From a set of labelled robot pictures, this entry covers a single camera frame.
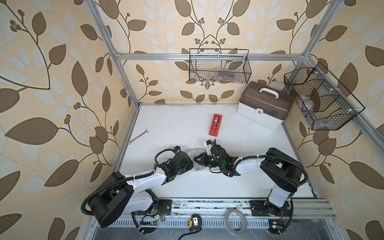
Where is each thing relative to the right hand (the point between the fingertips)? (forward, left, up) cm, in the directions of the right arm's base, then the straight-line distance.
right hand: (193, 159), depth 85 cm
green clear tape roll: (+28, -16, +1) cm, 32 cm away
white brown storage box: (+29, -46, +13) cm, 56 cm away
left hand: (0, 0, -2) cm, 2 cm away
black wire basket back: (+51, -25, +28) cm, 64 cm away
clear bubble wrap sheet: (+3, 0, +2) cm, 3 cm away
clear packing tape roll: (-29, -23, -2) cm, 38 cm away
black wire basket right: (+13, -67, +28) cm, 74 cm away
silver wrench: (+16, +44, -6) cm, 47 cm away
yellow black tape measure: (-30, -1, -2) cm, 30 cm away
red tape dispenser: (+25, -15, -1) cm, 29 cm away
